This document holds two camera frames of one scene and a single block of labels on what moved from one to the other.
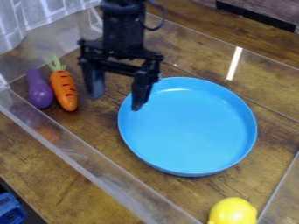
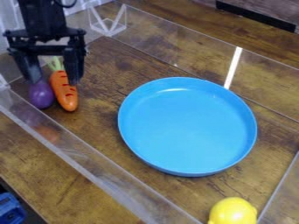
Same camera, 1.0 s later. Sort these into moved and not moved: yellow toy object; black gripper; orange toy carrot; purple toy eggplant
Moved: black gripper
Not moved: purple toy eggplant; yellow toy object; orange toy carrot
